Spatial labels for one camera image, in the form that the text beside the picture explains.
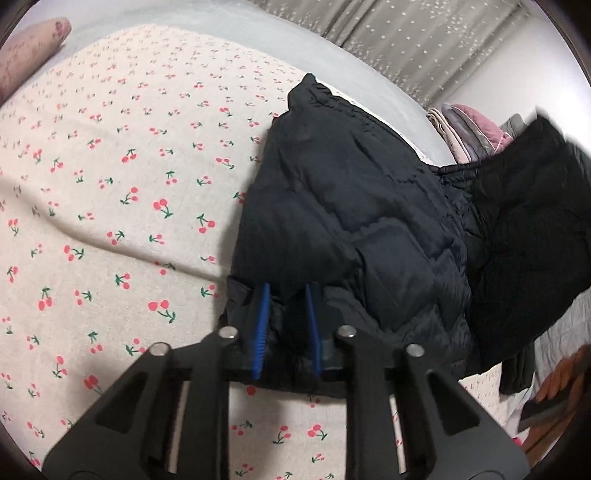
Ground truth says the pink velvet pillow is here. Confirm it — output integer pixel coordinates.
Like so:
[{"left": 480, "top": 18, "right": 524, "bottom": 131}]
[{"left": 455, "top": 104, "right": 514, "bottom": 155}]

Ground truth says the grey star print curtain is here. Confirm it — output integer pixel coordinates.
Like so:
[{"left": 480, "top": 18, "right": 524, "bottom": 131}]
[{"left": 252, "top": 0, "right": 542, "bottom": 109}]

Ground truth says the black quilted jacket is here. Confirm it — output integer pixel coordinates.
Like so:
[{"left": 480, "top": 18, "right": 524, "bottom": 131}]
[{"left": 217, "top": 73, "right": 477, "bottom": 398}]

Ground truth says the folded grey blanket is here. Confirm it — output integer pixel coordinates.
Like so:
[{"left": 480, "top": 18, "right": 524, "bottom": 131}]
[{"left": 441, "top": 102, "right": 481, "bottom": 162}]

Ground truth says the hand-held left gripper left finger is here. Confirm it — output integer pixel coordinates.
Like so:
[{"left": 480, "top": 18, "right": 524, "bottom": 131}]
[{"left": 44, "top": 282, "right": 272, "bottom": 480}]

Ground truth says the floral rolled quilt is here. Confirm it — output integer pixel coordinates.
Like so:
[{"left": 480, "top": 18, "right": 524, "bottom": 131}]
[{"left": 0, "top": 17, "right": 71, "bottom": 103}]

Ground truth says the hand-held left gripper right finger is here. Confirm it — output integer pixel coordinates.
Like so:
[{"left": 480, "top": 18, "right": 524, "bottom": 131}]
[{"left": 305, "top": 281, "right": 530, "bottom": 480}]

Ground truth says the cherry print bed sheet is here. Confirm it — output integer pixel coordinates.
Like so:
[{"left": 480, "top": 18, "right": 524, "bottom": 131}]
[{"left": 0, "top": 23, "right": 546, "bottom": 480}]

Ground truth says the grey quilted pillow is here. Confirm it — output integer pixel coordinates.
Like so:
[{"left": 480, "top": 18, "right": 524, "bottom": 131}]
[{"left": 499, "top": 113, "right": 529, "bottom": 141}]

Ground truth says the person's right hand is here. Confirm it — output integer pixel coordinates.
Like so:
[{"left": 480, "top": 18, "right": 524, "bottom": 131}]
[{"left": 531, "top": 348, "right": 591, "bottom": 407}]

